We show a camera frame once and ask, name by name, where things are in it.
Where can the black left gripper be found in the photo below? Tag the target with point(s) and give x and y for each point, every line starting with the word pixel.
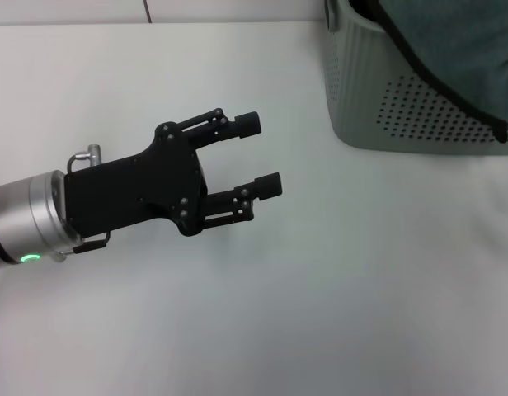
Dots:
pixel 130 194

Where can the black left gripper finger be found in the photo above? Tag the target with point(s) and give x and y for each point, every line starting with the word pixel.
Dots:
pixel 268 186
pixel 247 125

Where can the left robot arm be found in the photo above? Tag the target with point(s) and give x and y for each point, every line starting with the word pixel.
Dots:
pixel 19 222

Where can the grey perforated plastic storage basket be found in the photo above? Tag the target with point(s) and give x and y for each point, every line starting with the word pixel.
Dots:
pixel 361 82

